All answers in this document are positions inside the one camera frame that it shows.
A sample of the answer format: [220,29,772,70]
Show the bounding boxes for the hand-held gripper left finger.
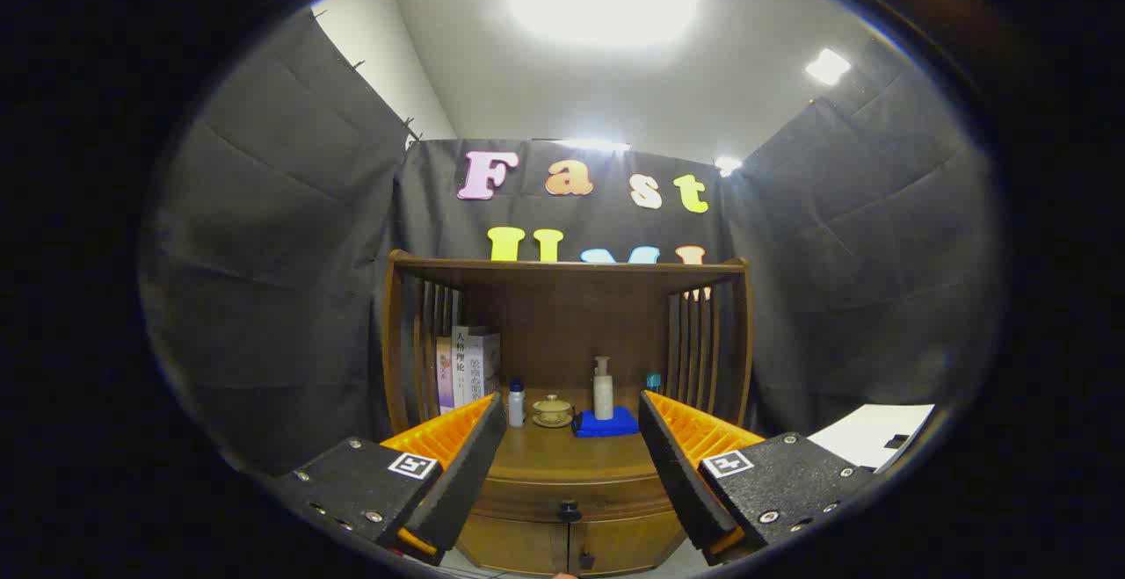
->
[277,392,509,567]

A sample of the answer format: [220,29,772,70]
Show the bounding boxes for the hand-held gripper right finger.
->
[638,390,875,567]

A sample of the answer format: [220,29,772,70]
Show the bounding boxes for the wooden drawer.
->
[472,472,678,525]

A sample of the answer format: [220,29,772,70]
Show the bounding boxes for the wooden countertop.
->
[422,386,744,485]

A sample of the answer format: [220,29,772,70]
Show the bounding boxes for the wooden cabinet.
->
[382,250,754,575]

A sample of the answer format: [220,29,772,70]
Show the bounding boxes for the blue folded cloth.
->
[572,407,641,438]

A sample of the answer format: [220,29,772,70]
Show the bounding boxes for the purple spine book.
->
[437,337,456,415]

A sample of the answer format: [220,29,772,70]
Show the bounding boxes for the white pump bottle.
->
[593,356,615,421]

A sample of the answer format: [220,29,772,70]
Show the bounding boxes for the yellow lidded teacup with saucer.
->
[532,394,575,428]

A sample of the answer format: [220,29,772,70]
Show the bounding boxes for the white patterned cover book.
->
[466,331,502,404]

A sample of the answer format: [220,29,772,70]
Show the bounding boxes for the white grey appliance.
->
[807,403,937,473]

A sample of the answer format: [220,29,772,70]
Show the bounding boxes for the black backdrop cloth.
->
[141,8,1003,474]

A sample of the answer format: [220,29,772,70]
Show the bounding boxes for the small ceiling light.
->
[806,48,852,86]

